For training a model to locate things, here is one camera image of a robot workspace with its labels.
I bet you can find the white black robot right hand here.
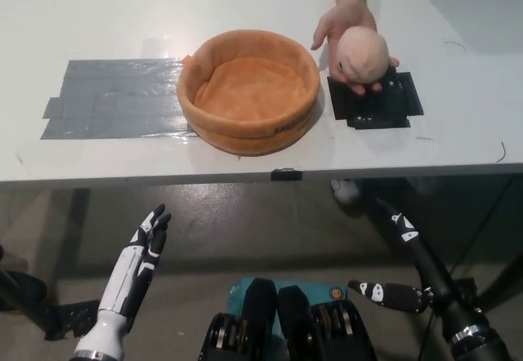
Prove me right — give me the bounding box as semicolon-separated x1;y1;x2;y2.
347;212;482;342

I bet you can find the bare person hand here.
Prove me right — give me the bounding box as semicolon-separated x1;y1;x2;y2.
311;1;400;96

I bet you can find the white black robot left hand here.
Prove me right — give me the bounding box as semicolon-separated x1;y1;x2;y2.
74;203;173;359

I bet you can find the pink plush dumpling toy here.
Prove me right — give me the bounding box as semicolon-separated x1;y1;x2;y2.
335;26;389;86

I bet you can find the black teal robot torso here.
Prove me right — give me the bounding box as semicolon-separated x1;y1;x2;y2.
199;277;378;361

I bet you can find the dark table leg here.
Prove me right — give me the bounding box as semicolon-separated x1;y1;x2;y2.
476;176;523;311
47;188;92;296

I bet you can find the black stand base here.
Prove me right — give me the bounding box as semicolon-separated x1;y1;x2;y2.
0;242;47;311

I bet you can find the orange plush round basket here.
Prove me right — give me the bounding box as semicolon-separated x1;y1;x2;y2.
176;29;321;158

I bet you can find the white shoe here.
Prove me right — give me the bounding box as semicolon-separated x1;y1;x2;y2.
330;178;361;205

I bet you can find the grey duct tape patch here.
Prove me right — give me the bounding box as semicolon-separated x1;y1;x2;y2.
39;58;198;142

